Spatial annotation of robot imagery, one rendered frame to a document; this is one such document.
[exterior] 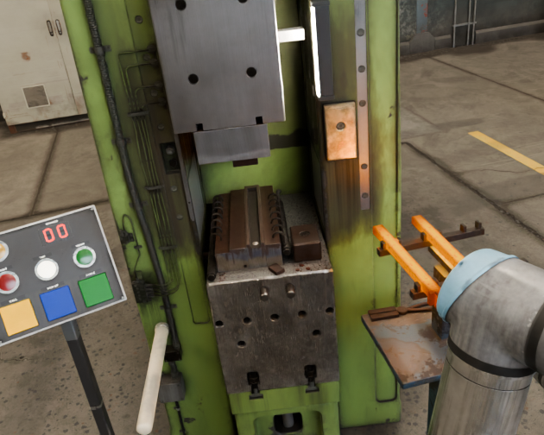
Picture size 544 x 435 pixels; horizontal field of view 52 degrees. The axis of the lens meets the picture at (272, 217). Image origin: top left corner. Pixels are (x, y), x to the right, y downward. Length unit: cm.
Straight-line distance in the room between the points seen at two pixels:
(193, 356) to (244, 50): 114
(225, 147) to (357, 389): 116
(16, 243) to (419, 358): 111
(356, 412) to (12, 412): 155
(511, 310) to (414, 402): 184
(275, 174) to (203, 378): 81
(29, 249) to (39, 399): 142
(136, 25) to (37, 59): 525
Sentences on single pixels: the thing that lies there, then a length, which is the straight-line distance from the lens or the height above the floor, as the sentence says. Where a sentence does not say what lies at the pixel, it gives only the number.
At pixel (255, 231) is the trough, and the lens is 174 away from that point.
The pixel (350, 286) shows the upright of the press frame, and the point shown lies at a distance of 195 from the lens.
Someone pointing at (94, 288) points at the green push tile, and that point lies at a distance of 159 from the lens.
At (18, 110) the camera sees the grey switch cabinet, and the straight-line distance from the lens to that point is 701.
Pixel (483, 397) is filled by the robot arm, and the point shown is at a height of 128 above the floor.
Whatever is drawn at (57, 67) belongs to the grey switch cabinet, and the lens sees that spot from 682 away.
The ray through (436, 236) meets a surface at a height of 104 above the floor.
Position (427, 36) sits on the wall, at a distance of 841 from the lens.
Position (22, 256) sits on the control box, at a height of 113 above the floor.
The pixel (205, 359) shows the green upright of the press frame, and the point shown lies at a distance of 211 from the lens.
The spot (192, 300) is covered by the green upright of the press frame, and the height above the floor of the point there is 72.
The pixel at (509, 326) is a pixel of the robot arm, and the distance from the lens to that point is 72.
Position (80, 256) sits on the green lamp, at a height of 109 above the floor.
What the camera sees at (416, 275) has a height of 104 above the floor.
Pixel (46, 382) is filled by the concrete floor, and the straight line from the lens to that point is 299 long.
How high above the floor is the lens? 184
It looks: 28 degrees down
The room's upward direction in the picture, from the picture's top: 7 degrees counter-clockwise
